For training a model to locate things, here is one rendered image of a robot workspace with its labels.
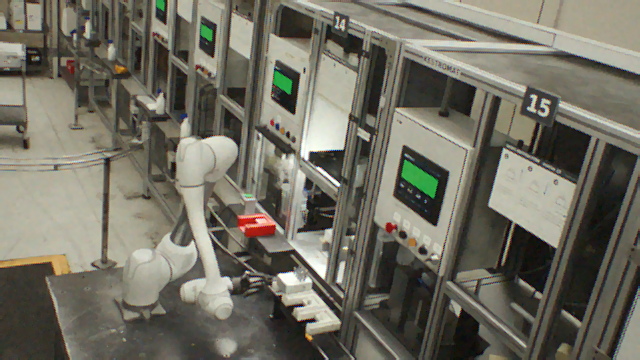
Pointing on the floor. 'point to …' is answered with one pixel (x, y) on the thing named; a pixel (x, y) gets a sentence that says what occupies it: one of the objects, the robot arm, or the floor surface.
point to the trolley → (14, 116)
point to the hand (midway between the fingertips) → (272, 280)
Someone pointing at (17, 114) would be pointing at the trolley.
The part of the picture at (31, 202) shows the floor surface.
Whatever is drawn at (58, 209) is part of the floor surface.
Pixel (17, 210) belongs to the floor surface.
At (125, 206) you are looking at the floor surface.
